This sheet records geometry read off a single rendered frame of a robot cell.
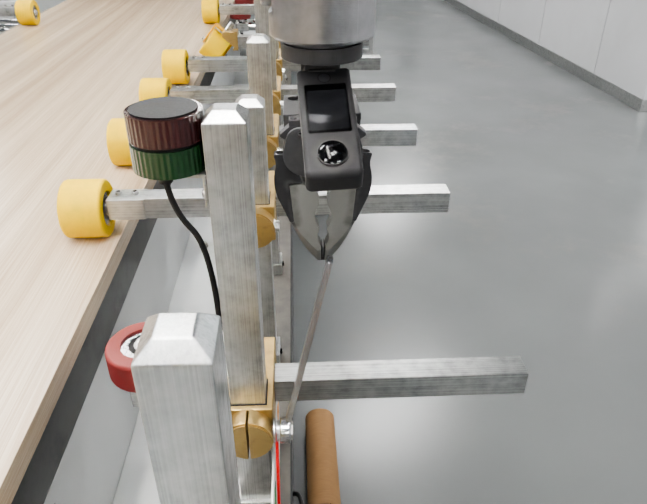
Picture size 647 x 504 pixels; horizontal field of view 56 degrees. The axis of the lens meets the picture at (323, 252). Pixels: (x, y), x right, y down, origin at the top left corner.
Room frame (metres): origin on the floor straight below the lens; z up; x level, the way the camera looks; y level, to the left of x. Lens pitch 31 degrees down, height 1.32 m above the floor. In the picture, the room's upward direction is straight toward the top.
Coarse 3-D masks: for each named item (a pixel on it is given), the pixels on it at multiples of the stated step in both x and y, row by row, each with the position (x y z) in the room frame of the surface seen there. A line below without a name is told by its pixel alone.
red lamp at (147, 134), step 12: (132, 120) 0.44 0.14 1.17; (144, 120) 0.43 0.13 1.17; (156, 120) 0.43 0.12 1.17; (168, 120) 0.43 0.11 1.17; (180, 120) 0.44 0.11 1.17; (192, 120) 0.44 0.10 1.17; (132, 132) 0.44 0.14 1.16; (144, 132) 0.43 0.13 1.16; (156, 132) 0.43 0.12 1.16; (168, 132) 0.43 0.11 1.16; (180, 132) 0.44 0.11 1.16; (192, 132) 0.44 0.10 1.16; (132, 144) 0.44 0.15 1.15; (144, 144) 0.43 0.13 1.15; (156, 144) 0.43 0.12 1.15; (168, 144) 0.43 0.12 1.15; (180, 144) 0.44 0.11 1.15
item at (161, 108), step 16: (128, 112) 0.45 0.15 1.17; (144, 112) 0.45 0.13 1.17; (160, 112) 0.45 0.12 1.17; (176, 112) 0.45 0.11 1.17; (192, 112) 0.45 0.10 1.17; (192, 144) 0.44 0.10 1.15; (192, 176) 0.44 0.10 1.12; (176, 208) 0.46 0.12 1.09; (208, 208) 0.45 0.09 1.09; (208, 256) 0.46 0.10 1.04; (208, 272) 0.46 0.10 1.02
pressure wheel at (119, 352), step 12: (132, 324) 0.53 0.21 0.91; (144, 324) 0.53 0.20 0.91; (120, 336) 0.51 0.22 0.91; (132, 336) 0.51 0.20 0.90; (108, 348) 0.49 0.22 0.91; (120, 348) 0.49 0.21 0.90; (132, 348) 0.49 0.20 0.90; (108, 360) 0.47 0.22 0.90; (120, 360) 0.47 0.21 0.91; (132, 360) 0.47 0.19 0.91; (120, 372) 0.46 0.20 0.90; (120, 384) 0.46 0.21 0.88; (132, 384) 0.46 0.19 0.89
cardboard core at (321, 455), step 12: (312, 420) 1.17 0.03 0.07; (324, 420) 1.17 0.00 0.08; (312, 432) 1.13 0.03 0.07; (324, 432) 1.13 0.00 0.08; (312, 444) 1.09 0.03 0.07; (324, 444) 1.09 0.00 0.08; (312, 456) 1.05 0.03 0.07; (324, 456) 1.05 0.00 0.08; (336, 456) 1.07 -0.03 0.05; (312, 468) 1.02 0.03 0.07; (324, 468) 1.01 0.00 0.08; (336, 468) 1.03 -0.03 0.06; (312, 480) 0.98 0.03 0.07; (324, 480) 0.98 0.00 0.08; (336, 480) 0.99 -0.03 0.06; (312, 492) 0.95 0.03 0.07; (324, 492) 0.94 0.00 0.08; (336, 492) 0.95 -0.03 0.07
